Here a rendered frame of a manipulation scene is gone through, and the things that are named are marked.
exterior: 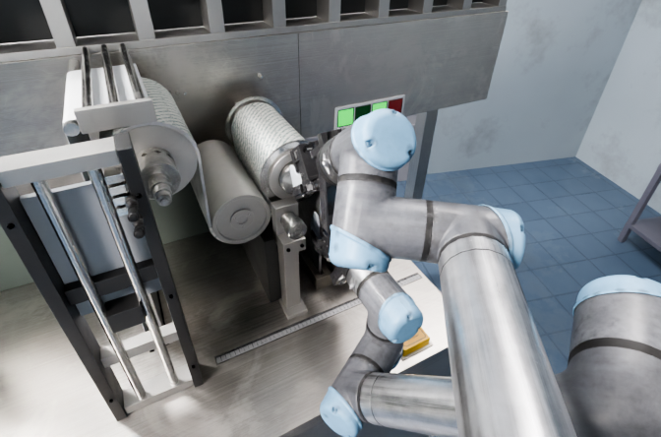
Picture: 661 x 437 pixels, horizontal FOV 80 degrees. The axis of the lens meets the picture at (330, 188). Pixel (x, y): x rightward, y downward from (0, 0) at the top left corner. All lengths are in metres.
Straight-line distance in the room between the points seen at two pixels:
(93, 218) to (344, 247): 0.36
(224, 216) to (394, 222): 0.43
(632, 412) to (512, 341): 0.20
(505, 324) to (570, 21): 3.08
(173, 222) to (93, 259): 0.54
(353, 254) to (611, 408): 0.29
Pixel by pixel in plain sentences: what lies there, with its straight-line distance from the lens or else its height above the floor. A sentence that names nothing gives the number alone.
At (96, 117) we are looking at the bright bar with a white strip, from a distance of 0.65.
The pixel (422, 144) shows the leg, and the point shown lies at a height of 0.91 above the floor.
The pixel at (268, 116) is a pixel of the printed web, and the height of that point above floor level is 1.31.
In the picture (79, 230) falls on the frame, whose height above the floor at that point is 1.32.
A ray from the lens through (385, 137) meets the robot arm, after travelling 0.46.
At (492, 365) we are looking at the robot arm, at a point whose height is 1.42.
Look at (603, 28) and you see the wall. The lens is 3.57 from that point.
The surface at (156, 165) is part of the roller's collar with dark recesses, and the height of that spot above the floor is 1.36.
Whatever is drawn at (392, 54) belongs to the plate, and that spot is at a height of 1.35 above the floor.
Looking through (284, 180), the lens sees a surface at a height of 1.26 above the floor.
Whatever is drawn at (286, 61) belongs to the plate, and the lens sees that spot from 1.07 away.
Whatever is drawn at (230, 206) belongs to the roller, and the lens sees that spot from 0.79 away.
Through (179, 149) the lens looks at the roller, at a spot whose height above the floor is 1.35.
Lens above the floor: 1.68
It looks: 35 degrees down
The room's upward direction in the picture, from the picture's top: 1 degrees clockwise
